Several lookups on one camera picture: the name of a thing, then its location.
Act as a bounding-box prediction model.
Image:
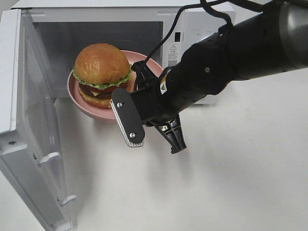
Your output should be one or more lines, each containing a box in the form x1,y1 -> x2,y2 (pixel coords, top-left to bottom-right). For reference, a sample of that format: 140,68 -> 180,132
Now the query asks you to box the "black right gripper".
131,61 -> 207,154

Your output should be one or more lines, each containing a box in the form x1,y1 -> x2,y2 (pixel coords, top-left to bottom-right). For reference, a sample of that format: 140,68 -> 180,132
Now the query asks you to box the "pink round plate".
67,50 -> 164,120

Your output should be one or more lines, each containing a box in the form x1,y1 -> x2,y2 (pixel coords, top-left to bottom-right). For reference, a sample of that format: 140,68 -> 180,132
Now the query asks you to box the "burger with lettuce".
72,43 -> 133,108

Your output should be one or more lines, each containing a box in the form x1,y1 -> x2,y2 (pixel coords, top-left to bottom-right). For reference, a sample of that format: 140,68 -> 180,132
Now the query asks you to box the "white microwave door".
0,9 -> 76,231

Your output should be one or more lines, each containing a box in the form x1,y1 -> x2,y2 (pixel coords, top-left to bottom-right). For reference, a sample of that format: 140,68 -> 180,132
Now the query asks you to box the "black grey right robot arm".
123,0 -> 308,153

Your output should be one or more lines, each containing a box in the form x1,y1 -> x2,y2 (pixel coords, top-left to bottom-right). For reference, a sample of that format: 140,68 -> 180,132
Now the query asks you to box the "white microwave oven body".
13,0 -> 224,98

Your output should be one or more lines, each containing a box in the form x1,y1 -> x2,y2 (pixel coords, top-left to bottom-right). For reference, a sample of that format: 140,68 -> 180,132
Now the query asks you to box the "upper white round knob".
194,35 -> 213,45

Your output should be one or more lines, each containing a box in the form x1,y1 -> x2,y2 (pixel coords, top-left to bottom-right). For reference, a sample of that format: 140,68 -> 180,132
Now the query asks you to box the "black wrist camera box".
111,88 -> 145,148

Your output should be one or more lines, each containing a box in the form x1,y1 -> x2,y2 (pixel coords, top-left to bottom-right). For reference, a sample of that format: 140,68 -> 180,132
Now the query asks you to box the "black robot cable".
144,0 -> 265,65

